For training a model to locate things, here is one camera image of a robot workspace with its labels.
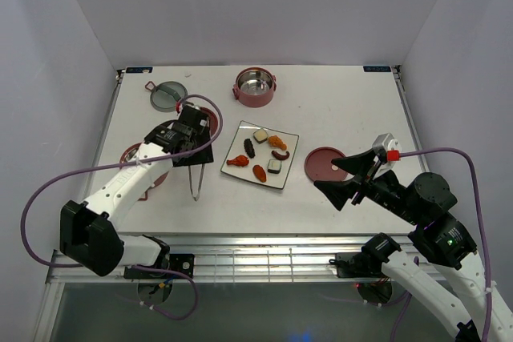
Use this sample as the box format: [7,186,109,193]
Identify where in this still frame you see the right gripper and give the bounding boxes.
[312,147,422,224]

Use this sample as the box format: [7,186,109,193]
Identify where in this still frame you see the fried chicken drumstick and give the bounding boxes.
[226,155,250,167]

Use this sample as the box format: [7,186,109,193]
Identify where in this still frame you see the metal tongs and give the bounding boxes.
[188,163,206,202]

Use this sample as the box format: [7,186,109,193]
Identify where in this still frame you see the white square plate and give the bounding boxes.
[220,120,300,190]

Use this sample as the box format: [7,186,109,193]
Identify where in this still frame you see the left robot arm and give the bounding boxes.
[59,105,213,278]

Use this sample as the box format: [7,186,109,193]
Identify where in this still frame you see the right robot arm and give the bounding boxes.
[314,149,512,341]

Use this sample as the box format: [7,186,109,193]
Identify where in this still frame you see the grey lunch box lid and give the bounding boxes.
[144,81,188,113]

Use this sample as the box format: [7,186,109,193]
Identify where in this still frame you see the dark red inner lid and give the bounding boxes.
[200,107,219,138]

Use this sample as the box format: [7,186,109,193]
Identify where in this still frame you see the dark red lid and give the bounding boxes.
[304,147,348,182]
[200,107,219,138]

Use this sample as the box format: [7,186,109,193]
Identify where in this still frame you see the dark red lid right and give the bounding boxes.
[304,147,348,182]

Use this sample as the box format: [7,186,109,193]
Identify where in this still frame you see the black sea cucumber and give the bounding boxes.
[244,139,256,159]

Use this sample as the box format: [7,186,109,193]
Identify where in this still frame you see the orange fried nugget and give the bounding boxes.
[252,164,267,183]

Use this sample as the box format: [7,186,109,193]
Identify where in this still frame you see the sushi roll yellow top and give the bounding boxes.
[252,128,269,144]

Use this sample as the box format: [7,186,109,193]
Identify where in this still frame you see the sushi roll white top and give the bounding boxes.
[267,159,282,175]

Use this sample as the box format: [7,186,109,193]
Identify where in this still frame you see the dark red sausage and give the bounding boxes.
[271,150,290,161]

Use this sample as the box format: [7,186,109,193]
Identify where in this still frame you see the orange fried chicken piece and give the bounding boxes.
[268,135,288,151]

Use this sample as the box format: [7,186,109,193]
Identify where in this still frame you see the pink bowl front left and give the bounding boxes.
[119,143,168,201]

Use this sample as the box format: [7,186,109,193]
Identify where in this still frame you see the pink bowl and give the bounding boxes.
[232,67,277,108]
[119,143,168,201]

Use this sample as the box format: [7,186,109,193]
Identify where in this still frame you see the pink bowl rear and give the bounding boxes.
[232,67,277,108]

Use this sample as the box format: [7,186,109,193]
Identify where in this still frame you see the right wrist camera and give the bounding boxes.
[372,133,402,179]

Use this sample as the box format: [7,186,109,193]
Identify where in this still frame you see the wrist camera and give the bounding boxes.
[176,102,200,119]
[372,133,402,179]

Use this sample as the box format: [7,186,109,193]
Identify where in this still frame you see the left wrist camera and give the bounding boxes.
[176,102,200,119]

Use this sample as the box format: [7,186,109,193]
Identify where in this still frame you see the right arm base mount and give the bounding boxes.
[329,251,388,279]

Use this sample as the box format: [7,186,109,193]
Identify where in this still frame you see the aluminium frame rail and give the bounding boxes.
[44,233,482,285]

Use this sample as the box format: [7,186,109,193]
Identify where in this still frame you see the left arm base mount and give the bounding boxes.
[123,252,196,280]

